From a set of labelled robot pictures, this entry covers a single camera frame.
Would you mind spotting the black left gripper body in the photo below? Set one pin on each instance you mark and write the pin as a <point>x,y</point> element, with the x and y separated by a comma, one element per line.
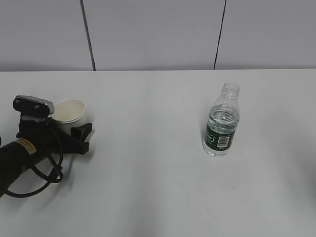
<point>46,135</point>

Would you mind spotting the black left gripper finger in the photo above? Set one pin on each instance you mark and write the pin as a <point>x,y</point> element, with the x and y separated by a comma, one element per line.
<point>81,134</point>

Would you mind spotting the white paper cup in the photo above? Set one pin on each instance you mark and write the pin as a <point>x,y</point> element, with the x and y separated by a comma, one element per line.
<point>69,113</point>

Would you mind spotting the clear water bottle green label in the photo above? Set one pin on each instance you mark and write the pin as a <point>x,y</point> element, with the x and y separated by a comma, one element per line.
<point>222,122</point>

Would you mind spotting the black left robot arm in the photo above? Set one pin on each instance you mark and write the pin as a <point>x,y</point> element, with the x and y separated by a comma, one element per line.
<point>20,156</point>

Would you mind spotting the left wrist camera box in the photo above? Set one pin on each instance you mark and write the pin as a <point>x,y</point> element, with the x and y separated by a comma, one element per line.
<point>33,106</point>

